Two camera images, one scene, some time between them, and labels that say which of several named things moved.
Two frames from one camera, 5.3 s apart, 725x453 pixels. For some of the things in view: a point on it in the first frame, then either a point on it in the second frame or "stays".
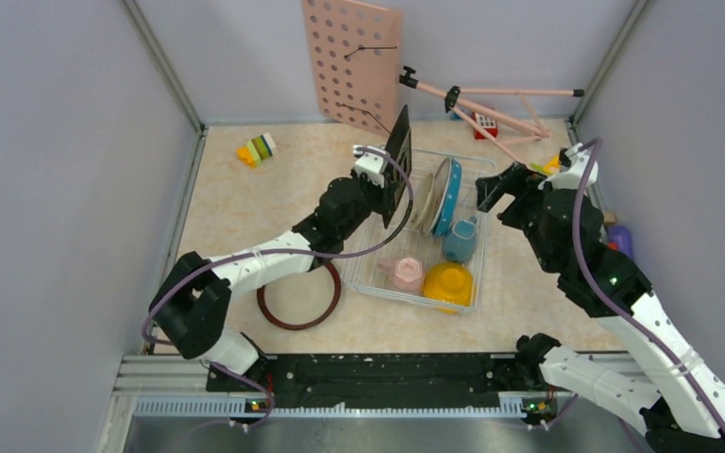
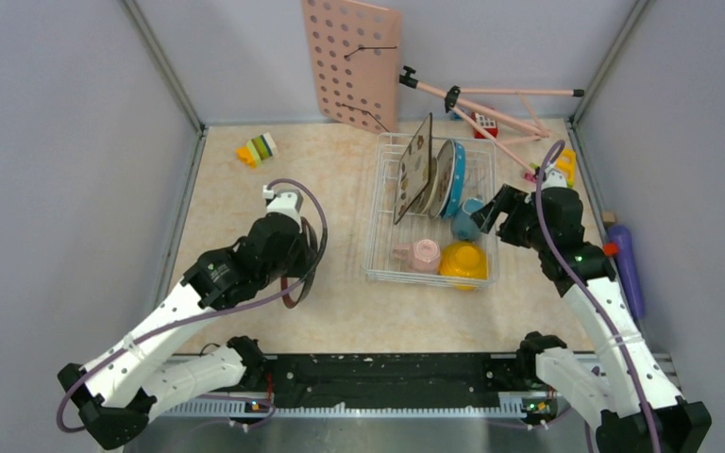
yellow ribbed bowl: [448, 286] -> [463, 263]
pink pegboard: [357, 51] stays
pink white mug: [408, 272] -> [424, 255]
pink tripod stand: [453, 96] stays
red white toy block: [487, 123] stays
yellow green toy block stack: [256, 149] stays
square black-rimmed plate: [398, 155] -> [413, 174]
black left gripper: [362, 178] -> [305, 259]
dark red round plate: [297, 327] -> [312, 237]
